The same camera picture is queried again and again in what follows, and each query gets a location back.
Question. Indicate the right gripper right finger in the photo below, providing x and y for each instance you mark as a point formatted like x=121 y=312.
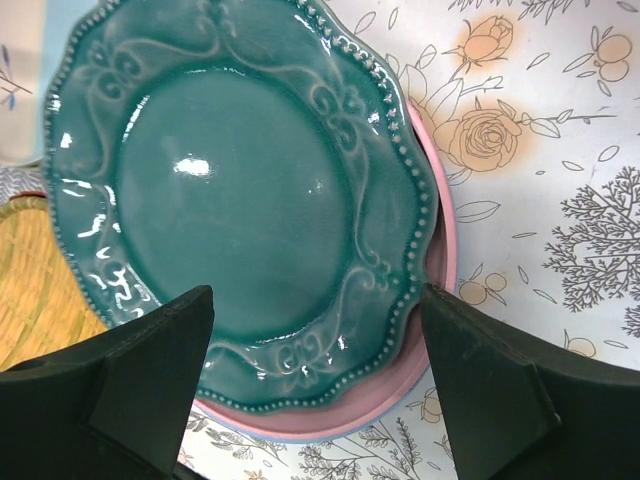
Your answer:
x=518 y=407

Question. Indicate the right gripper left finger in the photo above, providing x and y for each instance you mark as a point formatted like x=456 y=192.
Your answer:
x=114 y=406

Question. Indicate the teal embossed plate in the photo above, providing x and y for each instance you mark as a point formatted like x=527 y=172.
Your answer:
x=259 y=148

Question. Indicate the pink plate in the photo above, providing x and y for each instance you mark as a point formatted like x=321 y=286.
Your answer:
x=373 y=398

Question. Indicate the woven bamboo tray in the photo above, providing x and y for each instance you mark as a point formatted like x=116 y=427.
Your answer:
x=42 y=308

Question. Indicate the floral table mat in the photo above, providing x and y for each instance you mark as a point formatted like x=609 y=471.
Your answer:
x=570 y=71

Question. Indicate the cream and blue plate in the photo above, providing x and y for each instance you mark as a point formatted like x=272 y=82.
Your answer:
x=33 y=36

